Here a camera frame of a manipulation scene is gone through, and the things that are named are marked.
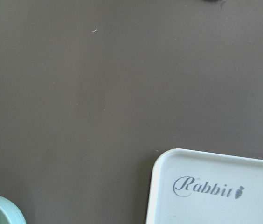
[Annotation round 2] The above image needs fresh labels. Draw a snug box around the white rabbit tray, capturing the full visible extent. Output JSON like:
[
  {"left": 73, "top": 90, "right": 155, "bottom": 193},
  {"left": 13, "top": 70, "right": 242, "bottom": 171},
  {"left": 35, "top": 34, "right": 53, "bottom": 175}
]
[{"left": 146, "top": 149, "right": 263, "bottom": 224}]

